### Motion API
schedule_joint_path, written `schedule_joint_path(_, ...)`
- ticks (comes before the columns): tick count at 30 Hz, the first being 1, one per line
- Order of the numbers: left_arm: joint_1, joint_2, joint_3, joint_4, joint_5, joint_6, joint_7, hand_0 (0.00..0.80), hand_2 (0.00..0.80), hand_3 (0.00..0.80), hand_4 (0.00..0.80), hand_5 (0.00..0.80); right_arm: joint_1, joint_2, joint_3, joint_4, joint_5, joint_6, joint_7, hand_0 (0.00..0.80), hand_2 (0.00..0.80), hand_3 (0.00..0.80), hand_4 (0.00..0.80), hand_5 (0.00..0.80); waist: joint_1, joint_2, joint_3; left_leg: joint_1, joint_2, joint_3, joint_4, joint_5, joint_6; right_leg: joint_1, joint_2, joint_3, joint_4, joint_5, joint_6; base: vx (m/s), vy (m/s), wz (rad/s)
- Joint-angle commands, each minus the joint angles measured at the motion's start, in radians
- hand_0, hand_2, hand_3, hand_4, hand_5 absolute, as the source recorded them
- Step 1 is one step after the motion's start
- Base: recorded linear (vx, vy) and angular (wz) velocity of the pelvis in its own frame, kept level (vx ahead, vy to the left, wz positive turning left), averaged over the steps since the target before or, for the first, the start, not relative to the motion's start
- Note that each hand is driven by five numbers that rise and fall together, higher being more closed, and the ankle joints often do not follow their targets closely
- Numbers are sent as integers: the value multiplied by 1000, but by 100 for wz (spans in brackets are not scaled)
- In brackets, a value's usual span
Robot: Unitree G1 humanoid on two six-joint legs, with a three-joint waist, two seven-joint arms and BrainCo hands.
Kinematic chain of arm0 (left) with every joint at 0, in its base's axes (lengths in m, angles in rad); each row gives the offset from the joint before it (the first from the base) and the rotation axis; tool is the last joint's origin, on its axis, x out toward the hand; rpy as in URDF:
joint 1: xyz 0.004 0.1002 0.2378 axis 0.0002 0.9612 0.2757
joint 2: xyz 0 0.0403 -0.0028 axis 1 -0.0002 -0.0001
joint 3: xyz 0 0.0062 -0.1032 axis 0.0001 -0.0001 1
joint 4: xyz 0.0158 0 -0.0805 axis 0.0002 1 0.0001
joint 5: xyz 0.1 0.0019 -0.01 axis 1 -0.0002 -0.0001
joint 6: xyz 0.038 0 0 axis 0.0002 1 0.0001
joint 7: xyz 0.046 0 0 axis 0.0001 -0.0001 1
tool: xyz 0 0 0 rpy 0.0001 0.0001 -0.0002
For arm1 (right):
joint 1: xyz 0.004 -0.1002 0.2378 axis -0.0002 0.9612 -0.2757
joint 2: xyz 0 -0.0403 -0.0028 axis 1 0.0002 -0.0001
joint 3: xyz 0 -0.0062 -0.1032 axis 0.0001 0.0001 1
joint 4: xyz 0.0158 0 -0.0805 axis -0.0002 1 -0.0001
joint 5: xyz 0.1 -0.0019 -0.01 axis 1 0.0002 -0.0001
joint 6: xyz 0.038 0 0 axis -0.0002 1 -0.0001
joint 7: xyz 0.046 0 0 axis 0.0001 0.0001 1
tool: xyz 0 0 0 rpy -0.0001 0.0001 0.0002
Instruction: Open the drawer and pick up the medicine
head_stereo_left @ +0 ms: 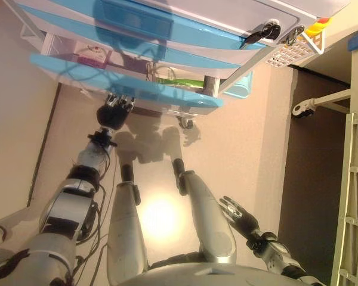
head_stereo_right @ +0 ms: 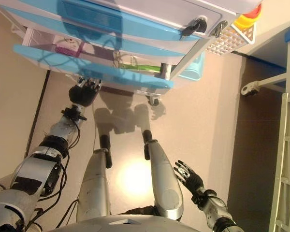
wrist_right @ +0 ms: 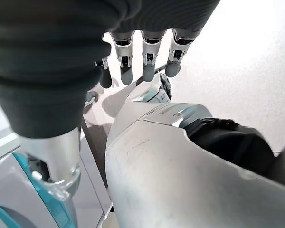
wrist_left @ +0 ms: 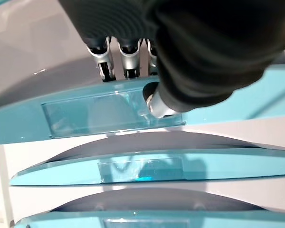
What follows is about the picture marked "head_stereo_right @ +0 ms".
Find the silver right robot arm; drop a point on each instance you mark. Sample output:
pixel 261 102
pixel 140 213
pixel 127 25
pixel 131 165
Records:
pixel 215 207

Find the white medical cart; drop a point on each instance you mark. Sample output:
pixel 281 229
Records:
pixel 159 12

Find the yellow container red lid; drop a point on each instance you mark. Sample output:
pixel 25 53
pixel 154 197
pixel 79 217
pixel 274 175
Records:
pixel 245 20

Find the black cart key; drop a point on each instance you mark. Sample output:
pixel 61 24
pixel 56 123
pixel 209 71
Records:
pixel 198 24

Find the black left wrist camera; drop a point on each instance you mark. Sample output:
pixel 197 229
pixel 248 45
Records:
pixel 73 113

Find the metal cart latch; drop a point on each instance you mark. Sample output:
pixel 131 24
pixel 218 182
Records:
pixel 220 27

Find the grey robot torso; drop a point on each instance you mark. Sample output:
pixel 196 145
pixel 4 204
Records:
pixel 125 224

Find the white bed side rail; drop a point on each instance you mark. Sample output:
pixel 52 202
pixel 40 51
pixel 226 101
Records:
pixel 288 157

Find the white pink medicine box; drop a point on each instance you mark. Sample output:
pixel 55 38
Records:
pixel 67 47

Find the white hospital bed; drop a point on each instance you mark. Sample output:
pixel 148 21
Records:
pixel 270 82

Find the cart caster wheel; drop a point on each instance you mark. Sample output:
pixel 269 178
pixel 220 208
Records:
pixel 154 99

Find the light blue waste bin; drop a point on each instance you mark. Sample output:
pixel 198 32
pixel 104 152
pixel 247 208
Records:
pixel 192 70

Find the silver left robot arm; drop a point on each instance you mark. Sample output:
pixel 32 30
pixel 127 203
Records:
pixel 31 174

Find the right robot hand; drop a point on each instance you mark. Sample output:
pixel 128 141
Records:
pixel 192 178

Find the white lattice basket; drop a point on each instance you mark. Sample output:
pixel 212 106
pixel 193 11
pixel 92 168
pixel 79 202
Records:
pixel 229 39

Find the silver right robot leg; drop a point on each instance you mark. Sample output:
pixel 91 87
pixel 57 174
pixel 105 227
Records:
pixel 163 174

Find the blue-fronted cart drawer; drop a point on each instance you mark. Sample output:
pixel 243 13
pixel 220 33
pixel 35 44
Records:
pixel 99 70

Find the white green medicine box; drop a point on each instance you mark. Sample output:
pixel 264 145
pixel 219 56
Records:
pixel 140 67

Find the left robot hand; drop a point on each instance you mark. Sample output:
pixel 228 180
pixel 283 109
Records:
pixel 83 94

